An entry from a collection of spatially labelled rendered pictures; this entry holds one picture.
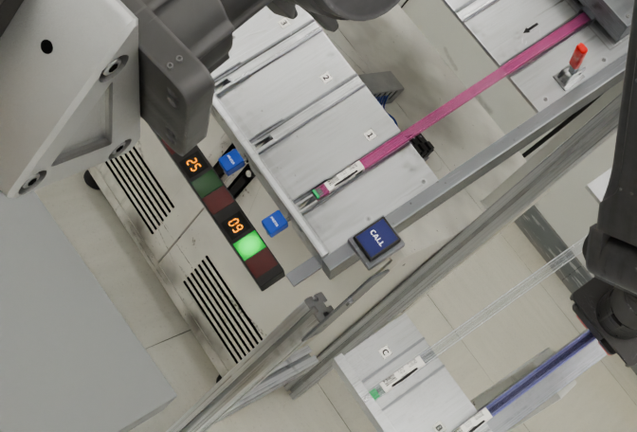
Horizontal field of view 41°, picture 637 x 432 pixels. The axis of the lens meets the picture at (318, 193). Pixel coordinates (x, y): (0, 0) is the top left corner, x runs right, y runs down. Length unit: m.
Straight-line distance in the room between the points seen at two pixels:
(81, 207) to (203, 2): 1.62
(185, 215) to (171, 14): 1.40
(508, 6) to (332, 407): 1.10
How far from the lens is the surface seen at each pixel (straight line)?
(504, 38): 1.30
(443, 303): 2.57
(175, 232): 1.81
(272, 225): 1.16
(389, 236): 1.12
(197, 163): 1.22
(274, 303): 1.66
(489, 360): 2.57
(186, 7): 0.39
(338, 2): 0.43
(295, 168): 1.19
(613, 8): 1.30
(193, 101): 0.37
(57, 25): 0.37
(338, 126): 1.21
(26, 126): 0.39
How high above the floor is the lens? 1.42
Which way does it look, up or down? 35 degrees down
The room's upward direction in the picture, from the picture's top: 43 degrees clockwise
